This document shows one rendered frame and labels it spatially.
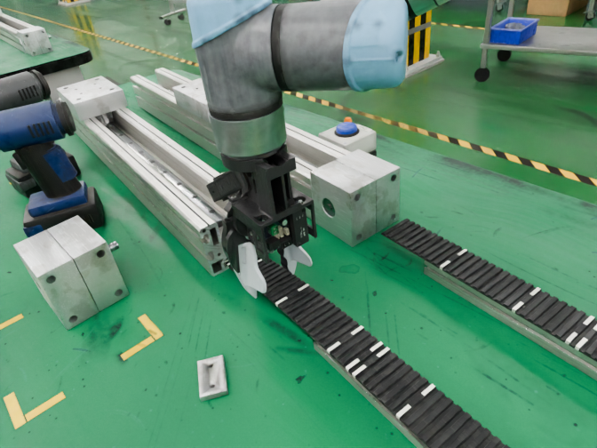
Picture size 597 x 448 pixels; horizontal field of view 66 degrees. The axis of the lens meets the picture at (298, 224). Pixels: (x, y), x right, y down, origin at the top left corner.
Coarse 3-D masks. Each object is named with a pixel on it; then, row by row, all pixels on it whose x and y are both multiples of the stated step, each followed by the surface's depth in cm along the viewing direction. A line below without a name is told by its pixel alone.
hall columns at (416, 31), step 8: (64, 0) 893; (72, 0) 886; (424, 16) 353; (408, 24) 344; (416, 24) 350; (424, 24) 356; (408, 32) 347; (416, 32) 353; (424, 32) 360; (408, 40) 351; (416, 40) 357; (424, 40) 364; (408, 48) 354; (416, 48) 361; (424, 48) 368; (408, 56) 358; (416, 56) 365; (424, 56) 372; (408, 64) 362
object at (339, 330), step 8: (344, 320) 53; (352, 320) 53; (336, 328) 52; (344, 328) 52; (352, 328) 52; (320, 336) 51; (328, 336) 51; (336, 336) 51; (320, 344) 50; (328, 344) 50
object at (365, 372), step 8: (384, 352) 48; (368, 360) 48; (376, 360) 48; (384, 360) 48; (392, 360) 48; (360, 368) 47; (368, 368) 47; (376, 368) 47; (384, 368) 47; (360, 376) 47; (368, 376) 46
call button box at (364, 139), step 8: (360, 128) 88; (368, 128) 88; (320, 136) 88; (328, 136) 87; (336, 136) 87; (344, 136) 86; (352, 136) 86; (360, 136) 86; (368, 136) 86; (336, 144) 85; (344, 144) 84; (352, 144) 84; (360, 144) 85; (368, 144) 87; (368, 152) 88; (376, 152) 89
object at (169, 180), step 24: (96, 120) 100; (120, 120) 104; (96, 144) 99; (120, 144) 88; (144, 144) 95; (168, 144) 86; (120, 168) 89; (144, 168) 79; (168, 168) 87; (192, 168) 77; (144, 192) 80; (168, 192) 71; (192, 192) 76; (168, 216) 73; (192, 216) 65; (216, 216) 69; (192, 240) 67; (216, 240) 65; (216, 264) 68
